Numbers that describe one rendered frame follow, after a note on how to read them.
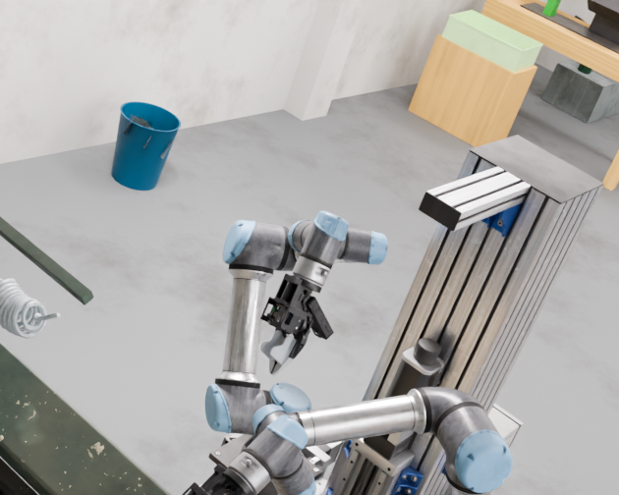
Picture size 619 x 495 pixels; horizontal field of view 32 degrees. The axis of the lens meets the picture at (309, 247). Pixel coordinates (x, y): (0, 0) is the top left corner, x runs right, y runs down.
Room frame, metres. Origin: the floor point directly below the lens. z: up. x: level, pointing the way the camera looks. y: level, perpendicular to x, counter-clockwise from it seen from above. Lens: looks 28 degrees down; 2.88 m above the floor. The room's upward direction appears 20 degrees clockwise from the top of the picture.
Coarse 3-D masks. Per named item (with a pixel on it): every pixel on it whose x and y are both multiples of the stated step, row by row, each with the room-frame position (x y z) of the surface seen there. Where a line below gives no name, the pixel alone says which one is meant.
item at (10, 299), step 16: (0, 224) 1.46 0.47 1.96; (16, 240) 1.44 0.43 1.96; (32, 256) 1.41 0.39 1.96; (48, 256) 1.41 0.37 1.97; (48, 272) 1.39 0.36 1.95; (64, 272) 1.39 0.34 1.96; (0, 288) 1.40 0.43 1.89; (16, 288) 1.42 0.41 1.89; (64, 288) 1.38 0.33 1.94; (80, 288) 1.37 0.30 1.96; (0, 304) 1.38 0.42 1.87; (16, 304) 1.38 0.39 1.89; (32, 304) 1.39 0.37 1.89; (0, 320) 1.37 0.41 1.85; (16, 320) 1.36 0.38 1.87; (32, 320) 1.41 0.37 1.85; (32, 336) 1.38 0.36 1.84
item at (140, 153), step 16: (128, 112) 5.62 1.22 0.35; (144, 112) 5.69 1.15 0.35; (160, 112) 5.70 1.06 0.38; (128, 128) 5.39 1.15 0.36; (144, 128) 5.38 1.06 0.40; (160, 128) 5.69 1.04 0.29; (176, 128) 5.61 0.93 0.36; (128, 144) 5.41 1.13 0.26; (144, 144) 5.39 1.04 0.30; (160, 144) 5.43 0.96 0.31; (128, 160) 5.41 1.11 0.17; (144, 160) 5.41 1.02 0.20; (160, 160) 5.47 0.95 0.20; (112, 176) 5.48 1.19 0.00; (128, 176) 5.41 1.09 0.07; (144, 176) 5.43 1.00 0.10
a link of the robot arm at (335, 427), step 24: (264, 408) 1.83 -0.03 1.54; (336, 408) 1.86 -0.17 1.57; (360, 408) 1.87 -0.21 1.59; (384, 408) 1.89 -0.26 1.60; (408, 408) 1.90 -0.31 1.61; (432, 408) 1.91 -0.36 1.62; (312, 432) 1.80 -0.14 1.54; (336, 432) 1.82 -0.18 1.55; (360, 432) 1.84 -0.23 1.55; (384, 432) 1.87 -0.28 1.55; (432, 432) 1.91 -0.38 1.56
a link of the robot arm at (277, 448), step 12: (276, 420) 1.68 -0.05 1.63; (288, 420) 1.67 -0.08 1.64; (264, 432) 1.65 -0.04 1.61; (276, 432) 1.65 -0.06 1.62; (288, 432) 1.65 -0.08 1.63; (300, 432) 1.66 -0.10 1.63; (252, 444) 1.63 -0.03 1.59; (264, 444) 1.63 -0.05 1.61; (276, 444) 1.63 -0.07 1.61; (288, 444) 1.64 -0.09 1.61; (300, 444) 1.66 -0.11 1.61; (264, 456) 1.61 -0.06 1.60; (276, 456) 1.62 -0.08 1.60; (288, 456) 1.63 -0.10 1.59; (300, 456) 1.66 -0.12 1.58; (276, 468) 1.61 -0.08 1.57; (288, 468) 1.63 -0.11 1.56
